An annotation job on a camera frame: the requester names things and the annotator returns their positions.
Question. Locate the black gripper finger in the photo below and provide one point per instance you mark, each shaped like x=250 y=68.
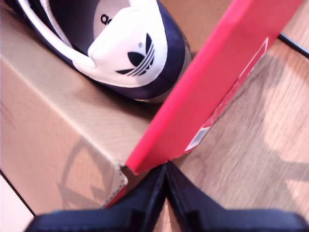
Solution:
x=149 y=195
x=186 y=195

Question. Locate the red Nike shoebox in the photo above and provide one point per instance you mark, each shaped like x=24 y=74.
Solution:
x=212 y=84

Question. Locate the blue suede white-striped shoe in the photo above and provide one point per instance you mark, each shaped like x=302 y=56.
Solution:
x=125 y=48

